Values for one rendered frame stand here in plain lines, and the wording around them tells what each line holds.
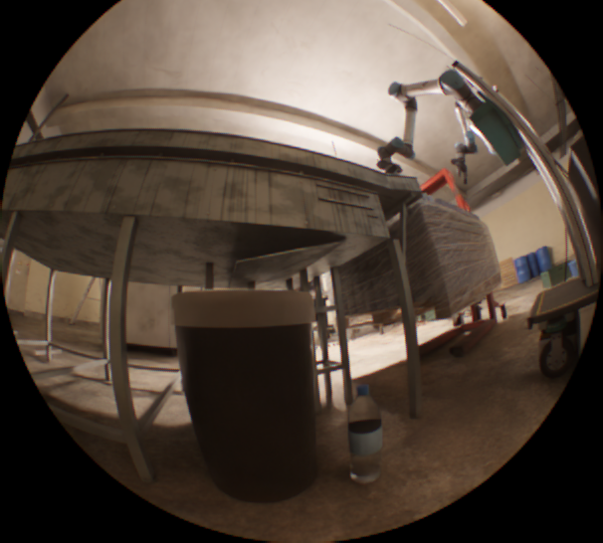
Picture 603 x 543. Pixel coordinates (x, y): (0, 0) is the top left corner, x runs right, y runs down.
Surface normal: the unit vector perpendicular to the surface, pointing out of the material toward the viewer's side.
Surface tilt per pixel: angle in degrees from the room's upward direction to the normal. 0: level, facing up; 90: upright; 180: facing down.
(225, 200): 90
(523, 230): 90
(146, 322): 90
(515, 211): 90
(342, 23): 180
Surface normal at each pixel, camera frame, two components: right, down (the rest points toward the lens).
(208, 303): -0.05, -0.37
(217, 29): 0.10, 0.92
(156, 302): 0.39, -0.38
